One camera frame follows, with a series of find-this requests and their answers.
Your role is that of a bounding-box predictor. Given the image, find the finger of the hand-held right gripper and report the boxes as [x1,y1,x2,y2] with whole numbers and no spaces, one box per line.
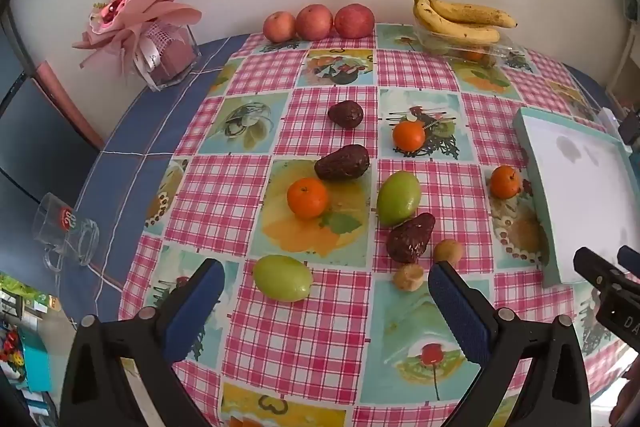
[573,246,628,290]
[617,245,640,270]

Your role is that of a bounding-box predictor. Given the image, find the brown longan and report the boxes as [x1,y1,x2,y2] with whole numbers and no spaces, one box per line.
[433,239,465,267]
[392,263,424,292]

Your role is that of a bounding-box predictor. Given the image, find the dark pear-shaped avocado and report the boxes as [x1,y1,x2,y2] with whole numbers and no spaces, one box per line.
[386,212,437,264]

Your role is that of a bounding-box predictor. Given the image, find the person's right forearm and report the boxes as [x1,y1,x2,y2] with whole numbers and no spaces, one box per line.
[609,384,640,427]

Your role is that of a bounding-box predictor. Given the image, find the white power strip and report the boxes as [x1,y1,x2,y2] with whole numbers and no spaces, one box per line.
[597,107,623,142]

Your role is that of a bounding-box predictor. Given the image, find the black charger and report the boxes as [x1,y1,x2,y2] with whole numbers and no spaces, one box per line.
[620,112,640,148]

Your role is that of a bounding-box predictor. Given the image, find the clear vase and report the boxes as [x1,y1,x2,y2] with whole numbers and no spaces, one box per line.
[132,22,201,92]

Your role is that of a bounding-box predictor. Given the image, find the teal storage box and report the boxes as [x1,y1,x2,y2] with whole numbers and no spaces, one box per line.
[22,337,51,393]

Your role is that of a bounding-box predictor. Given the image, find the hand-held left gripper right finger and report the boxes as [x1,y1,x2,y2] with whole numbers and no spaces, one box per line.
[428,261,593,427]

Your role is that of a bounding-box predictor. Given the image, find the green mango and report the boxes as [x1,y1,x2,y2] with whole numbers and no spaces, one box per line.
[376,171,422,227]
[252,255,314,303]

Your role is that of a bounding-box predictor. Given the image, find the dark elongated avocado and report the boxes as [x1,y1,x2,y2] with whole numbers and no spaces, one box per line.
[314,145,371,181]

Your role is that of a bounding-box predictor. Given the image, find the glass mug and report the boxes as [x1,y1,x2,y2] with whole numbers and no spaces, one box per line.
[32,193,101,273]

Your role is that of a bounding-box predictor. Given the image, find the white tray with teal rim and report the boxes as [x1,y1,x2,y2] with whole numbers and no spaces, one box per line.
[512,107,640,289]

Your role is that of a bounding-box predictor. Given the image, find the dark cabinet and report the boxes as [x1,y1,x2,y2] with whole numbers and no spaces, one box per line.
[0,7,106,248]

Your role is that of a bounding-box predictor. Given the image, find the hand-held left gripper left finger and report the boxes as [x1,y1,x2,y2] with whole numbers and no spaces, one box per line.
[60,258,226,427]

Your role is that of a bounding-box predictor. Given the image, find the yellow banana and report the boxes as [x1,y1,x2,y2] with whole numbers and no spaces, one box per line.
[422,0,518,29]
[412,0,501,45]

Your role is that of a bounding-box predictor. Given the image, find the clear plastic container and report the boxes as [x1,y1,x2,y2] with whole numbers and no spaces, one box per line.
[415,22,526,68]

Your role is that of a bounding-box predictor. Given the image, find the pink checkered tablecloth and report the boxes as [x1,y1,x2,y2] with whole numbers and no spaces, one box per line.
[117,23,631,427]

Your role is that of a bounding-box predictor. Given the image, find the red apple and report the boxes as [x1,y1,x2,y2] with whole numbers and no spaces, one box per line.
[295,4,334,41]
[334,3,375,40]
[263,11,298,42]

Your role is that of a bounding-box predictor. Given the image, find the dark round avocado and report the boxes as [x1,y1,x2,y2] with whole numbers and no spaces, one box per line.
[327,101,364,130]

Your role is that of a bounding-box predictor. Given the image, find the pink flower bouquet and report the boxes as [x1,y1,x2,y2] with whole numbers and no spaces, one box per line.
[71,0,203,80]

